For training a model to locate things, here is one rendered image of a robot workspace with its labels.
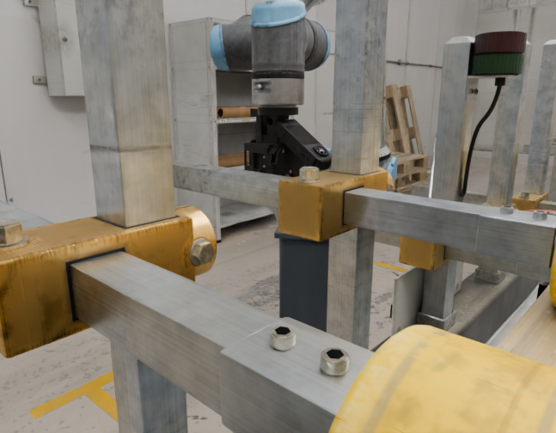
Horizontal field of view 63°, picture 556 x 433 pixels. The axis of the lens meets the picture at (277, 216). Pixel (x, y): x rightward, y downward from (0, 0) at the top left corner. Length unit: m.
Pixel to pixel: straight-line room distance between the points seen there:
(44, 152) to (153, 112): 2.86
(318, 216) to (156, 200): 0.16
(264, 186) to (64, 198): 2.77
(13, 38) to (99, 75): 2.82
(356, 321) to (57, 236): 0.33
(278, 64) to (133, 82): 0.52
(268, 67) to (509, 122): 0.43
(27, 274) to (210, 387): 0.11
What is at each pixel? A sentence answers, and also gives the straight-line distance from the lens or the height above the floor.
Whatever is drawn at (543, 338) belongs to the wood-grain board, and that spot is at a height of 0.90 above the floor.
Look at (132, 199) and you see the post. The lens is 0.28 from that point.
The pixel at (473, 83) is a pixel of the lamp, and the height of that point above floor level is 1.06.
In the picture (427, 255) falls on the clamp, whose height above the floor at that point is 0.84.
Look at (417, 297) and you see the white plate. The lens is 0.74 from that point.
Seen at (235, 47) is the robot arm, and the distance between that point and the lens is 0.94.
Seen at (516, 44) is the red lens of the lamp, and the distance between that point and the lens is 0.66.
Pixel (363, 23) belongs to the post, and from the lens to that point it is 0.45.
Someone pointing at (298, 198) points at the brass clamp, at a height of 0.96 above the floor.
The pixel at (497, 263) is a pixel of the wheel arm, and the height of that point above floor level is 0.84.
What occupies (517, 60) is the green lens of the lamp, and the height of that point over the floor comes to 1.09.
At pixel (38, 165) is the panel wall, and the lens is 3.12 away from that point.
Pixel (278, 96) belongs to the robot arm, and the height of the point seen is 1.04.
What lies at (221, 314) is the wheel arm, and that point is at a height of 0.96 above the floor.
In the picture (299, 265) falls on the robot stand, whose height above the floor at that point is 0.49.
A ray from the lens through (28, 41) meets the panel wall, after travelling 3.13.
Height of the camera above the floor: 1.04
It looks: 15 degrees down
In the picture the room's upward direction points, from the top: straight up
